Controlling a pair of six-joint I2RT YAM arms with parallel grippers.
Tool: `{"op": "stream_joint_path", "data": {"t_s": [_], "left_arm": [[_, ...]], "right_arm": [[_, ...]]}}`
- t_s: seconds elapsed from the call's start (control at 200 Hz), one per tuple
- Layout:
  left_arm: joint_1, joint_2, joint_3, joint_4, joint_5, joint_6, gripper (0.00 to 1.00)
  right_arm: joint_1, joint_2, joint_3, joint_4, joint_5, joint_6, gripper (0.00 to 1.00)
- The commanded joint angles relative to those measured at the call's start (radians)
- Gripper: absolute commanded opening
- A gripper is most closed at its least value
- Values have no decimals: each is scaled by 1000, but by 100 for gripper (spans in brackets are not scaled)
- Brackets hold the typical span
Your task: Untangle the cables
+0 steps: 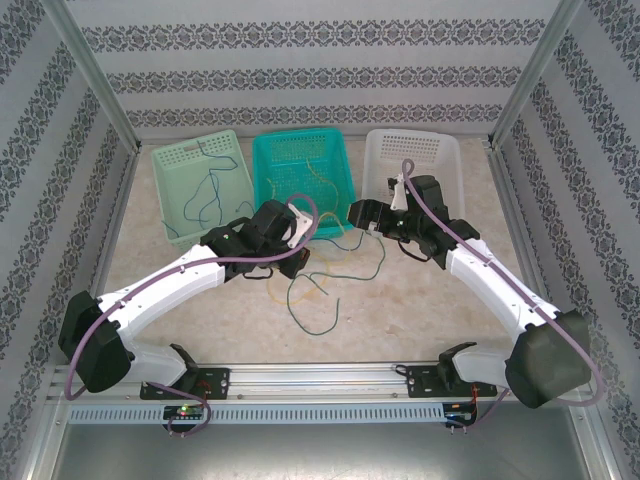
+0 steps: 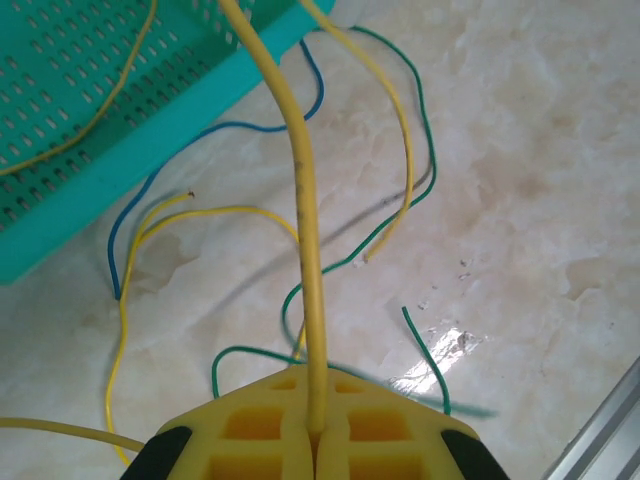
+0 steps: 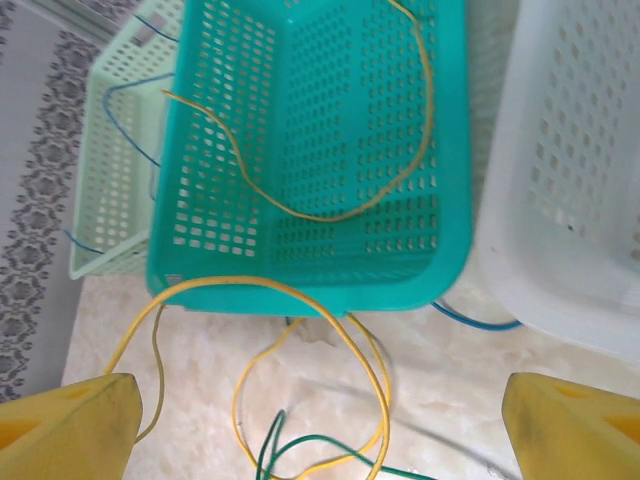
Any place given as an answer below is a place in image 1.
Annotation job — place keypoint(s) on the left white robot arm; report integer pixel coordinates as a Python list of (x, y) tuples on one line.
[(170, 295)]

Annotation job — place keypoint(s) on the teal perforated plastic basket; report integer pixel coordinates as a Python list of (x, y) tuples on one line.
[(295, 170)]

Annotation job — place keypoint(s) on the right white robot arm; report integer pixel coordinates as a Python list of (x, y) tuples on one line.
[(475, 287)]

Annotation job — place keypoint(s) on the white perforated plastic basket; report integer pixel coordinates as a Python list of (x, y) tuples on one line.
[(450, 165)]

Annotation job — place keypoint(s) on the light green plastic basket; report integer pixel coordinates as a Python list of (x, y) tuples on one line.
[(175, 170)]

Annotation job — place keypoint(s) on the grey metal panel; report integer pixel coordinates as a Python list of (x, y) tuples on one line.
[(320, 455)]

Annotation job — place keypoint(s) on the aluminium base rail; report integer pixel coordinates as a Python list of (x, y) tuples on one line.
[(310, 380)]

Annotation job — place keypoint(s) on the aluminium frame post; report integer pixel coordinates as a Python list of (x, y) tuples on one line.
[(85, 65), (540, 65)]

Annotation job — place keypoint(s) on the black frame corner bracket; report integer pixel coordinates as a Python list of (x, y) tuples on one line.
[(489, 143)]

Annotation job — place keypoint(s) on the aluminium side rail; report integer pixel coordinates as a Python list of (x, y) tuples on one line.
[(120, 200), (520, 235)]

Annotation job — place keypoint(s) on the small controller circuit board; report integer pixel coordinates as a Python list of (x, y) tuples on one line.
[(460, 414), (185, 411)]

